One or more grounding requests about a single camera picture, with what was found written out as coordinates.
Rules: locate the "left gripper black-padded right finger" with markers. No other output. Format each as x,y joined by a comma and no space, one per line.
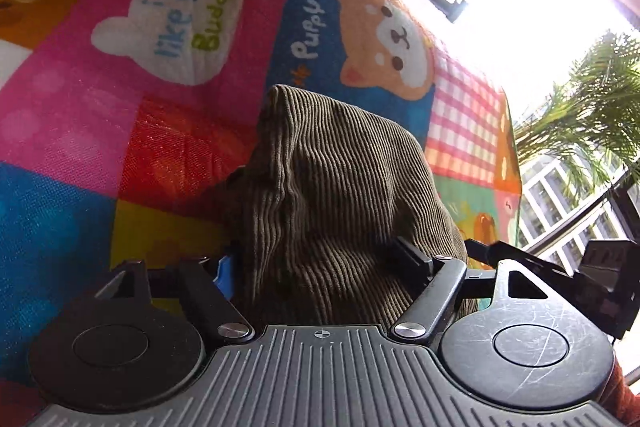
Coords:
433,284

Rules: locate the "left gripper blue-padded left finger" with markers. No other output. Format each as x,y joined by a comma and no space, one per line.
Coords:
205,306

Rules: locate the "brown corduroy garment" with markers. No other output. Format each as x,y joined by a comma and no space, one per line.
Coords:
327,189

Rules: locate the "red sleeve forearm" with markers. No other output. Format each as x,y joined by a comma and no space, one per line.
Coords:
618,399

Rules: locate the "green palm plant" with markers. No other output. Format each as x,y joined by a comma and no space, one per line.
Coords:
590,120

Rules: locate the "colourful cartoon play mat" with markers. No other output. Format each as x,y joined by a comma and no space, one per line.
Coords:
118,117

